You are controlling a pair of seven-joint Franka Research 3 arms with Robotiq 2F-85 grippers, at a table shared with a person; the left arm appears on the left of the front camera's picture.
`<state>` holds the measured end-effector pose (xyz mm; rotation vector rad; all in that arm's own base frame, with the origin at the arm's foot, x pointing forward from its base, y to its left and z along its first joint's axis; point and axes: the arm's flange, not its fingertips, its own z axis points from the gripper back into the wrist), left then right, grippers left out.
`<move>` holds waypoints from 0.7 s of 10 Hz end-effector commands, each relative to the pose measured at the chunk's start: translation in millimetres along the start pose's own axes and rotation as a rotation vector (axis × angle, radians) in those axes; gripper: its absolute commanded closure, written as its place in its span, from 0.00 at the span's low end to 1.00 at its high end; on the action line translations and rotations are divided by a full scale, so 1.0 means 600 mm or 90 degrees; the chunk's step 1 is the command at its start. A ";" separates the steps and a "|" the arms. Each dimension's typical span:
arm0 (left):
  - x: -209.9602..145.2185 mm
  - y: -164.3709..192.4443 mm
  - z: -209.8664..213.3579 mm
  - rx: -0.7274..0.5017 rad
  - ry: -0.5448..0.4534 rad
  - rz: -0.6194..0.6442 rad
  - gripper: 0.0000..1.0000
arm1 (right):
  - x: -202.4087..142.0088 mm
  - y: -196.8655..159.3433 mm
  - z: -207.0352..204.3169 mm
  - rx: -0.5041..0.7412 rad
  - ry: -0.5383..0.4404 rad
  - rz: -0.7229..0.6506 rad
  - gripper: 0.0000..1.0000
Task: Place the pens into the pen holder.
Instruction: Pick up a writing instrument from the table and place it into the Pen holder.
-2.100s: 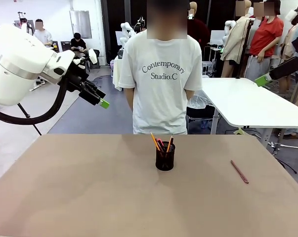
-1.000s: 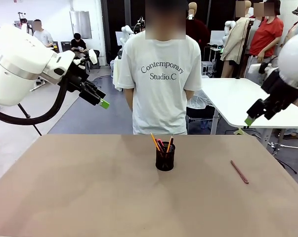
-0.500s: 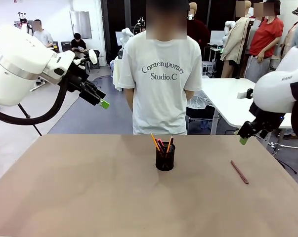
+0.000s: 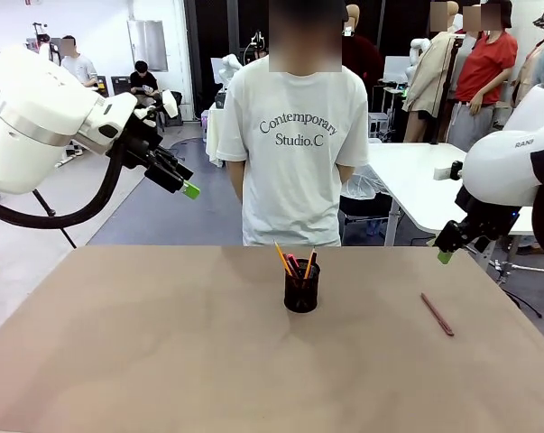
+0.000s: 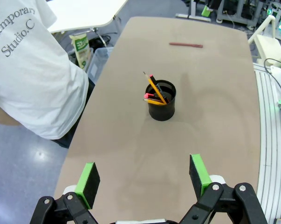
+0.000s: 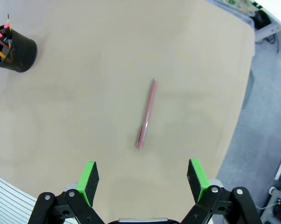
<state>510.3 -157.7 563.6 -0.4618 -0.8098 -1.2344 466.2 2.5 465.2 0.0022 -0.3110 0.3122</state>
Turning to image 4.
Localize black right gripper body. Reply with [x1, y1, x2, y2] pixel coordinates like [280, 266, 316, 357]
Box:
[454, 184, 521, 241]

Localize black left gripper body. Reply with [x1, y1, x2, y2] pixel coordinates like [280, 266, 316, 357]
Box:
[117, 117, 173, 171]

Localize yellow pencil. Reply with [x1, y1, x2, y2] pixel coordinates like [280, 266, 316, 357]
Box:
[303, 246, 317, 280]
[273, 240, 295, 278]

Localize black mesh pen holder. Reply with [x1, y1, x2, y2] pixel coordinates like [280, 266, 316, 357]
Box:
[283, 257, 321, 315]

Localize black light stand base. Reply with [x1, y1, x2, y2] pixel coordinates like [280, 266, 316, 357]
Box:
[488, 243, 544, 319]

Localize white cloth covered table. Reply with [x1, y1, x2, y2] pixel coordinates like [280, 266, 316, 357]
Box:
[205, 102, 228, 169]

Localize seated person in black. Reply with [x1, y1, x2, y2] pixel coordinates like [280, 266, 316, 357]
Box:
[130, 60, 161, 99]

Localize bin with clear plastic bag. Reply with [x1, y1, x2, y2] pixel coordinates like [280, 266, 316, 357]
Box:
[340, 164, 393, 214]

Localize seated person in white shirt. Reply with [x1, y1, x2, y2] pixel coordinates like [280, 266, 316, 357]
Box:
[60, 35, 100, 89]

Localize black tripod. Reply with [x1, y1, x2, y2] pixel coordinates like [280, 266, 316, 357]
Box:
[31, 188, 78, 250]

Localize person in white t-shirt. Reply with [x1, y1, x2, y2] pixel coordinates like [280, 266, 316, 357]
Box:
[215, 0, 371, 248]

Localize mannequin in beige coat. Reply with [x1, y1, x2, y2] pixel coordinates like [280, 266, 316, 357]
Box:
[401, 0, 463, 144]

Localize mannequin with bucket hat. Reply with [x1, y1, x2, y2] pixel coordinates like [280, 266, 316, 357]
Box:
[512, 6, 544, 107]

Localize mannequin in dark red top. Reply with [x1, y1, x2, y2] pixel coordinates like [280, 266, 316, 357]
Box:
[341, 4, 384, 94]

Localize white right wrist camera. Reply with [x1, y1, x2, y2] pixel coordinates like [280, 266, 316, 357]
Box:
[435, 161, 466, 182]

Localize grey wall panel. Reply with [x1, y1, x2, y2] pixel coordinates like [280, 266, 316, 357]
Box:
[126, 20, 169, 73]

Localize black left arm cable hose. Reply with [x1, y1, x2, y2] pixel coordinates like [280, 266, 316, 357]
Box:
[0, 151, 124, 230]

